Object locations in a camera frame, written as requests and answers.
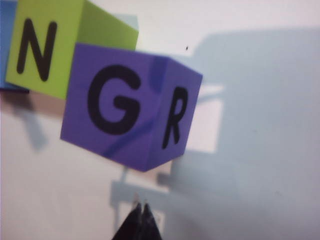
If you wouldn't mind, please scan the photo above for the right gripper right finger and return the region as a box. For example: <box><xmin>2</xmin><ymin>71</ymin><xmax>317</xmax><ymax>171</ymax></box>
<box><xmin>140</xmin><ymin>199</ymin><xmax>164</xmax><ymax>240</ymax></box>

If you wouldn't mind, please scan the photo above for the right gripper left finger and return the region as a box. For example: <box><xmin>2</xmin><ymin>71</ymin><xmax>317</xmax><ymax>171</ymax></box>
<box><xmin>111</xmin><ymin>192</ymin><xmax>143</xmax><ymax>240</ymax></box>

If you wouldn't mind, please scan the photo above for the purple block with G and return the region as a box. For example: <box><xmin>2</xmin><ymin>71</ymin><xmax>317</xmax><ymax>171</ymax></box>
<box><xmin>59</xmin><ymin>42</ymin><xmax>204</xmax><ymax>173</ymax></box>

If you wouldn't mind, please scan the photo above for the green block with N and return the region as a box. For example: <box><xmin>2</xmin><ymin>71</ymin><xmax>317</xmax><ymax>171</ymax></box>
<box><xmin>4</xmin><ymin>0</ymin><xmax>140</xmax><ymax>101</ymax></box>

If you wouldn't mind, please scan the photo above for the blue block with fish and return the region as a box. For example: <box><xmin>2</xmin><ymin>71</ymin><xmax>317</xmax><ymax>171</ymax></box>
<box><xmin>0</xmin><ymin>1</ymin><xmax>30</xmax><ymax>94</ymax></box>

